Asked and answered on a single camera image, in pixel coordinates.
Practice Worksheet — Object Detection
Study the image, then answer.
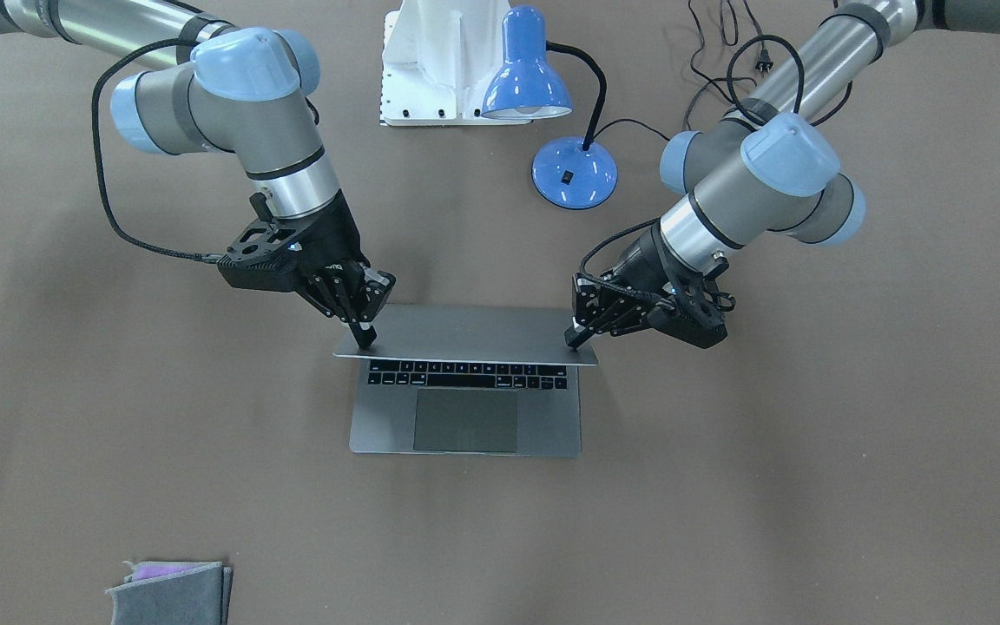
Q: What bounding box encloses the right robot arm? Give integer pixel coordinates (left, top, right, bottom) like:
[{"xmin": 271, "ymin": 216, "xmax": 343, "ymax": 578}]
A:
[{"xmin": 0, "ymin": 1, "xmax": 394, "ymax": 348}]

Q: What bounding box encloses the blue desk lamp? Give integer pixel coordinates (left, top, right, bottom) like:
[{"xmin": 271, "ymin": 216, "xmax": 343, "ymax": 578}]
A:
[{"xmin": 481, "ymin": 5, "xmax": 618, "ymax": 210}]

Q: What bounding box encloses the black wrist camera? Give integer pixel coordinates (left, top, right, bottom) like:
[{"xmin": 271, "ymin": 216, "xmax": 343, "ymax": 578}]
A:
[
  {"xmin": 217, "ymin": 217, "xmax": 314, "ymax": 293},
  {"xmin": 644, "ymin": 262, "xmax": 737, "ymax": 349}
]

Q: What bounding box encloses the purple cloth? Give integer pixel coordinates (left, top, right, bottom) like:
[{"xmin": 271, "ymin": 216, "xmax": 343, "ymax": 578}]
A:
[{"xmin": 123, "ymin": 561, "xmax": 206, "ymax": 584}]

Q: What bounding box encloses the black lamp power cable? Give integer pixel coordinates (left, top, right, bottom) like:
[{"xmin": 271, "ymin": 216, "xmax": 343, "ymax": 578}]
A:
[{"xmin": 591, "ymin": 0, "xmax": 775, "ymax": 147}]

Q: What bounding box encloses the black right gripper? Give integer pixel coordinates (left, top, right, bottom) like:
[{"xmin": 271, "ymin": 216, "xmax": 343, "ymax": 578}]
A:
[{"xmin": 290, "ymin": 191, "xmax": 396, "ymax": 351}]

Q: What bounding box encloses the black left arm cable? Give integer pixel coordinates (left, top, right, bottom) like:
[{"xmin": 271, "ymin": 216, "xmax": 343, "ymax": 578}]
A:
[{"xmin": 578, "ymin": 33, "xmax": 854, "ymax": 305}]

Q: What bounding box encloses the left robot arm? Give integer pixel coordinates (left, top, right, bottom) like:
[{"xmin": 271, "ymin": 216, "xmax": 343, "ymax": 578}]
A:
[{"xmin": 566, "ymin": 1, "xmax": 1000, "ymax": 349}]

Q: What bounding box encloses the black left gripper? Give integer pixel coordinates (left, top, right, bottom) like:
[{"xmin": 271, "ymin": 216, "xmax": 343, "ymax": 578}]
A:
[{"xmin": 564, "ymin": 221, "xmax": 670, "ymax": 351}]

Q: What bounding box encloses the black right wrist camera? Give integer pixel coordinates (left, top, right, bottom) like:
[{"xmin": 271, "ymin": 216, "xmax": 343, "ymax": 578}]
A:
[{"xmin": 217, "ymin": 217, "xmax": 314, "ymax": 293}]

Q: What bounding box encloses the grey folded cloth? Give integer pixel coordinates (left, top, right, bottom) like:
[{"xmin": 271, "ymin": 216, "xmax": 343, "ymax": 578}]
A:
[{"xmin": 106, "ymin": 562, "xmax": 233, "ymax": 624}]

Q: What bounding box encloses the grey laptop computer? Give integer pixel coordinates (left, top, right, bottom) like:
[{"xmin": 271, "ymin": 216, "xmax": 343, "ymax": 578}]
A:
[{"xmin": 333, "ymin": 304, "xmax": 598, "ymax": 457}]

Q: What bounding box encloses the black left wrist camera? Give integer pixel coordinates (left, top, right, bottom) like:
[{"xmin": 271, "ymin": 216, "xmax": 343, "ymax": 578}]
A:
[{"xmin": 644, "ymin": 262, "xmax": 737, "ymax": 349}]

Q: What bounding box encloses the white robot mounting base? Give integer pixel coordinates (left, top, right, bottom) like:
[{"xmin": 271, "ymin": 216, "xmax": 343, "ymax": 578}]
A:
[{"xmin": 380, "ymin": 1, "xmax": 511, "ymax": 127}]

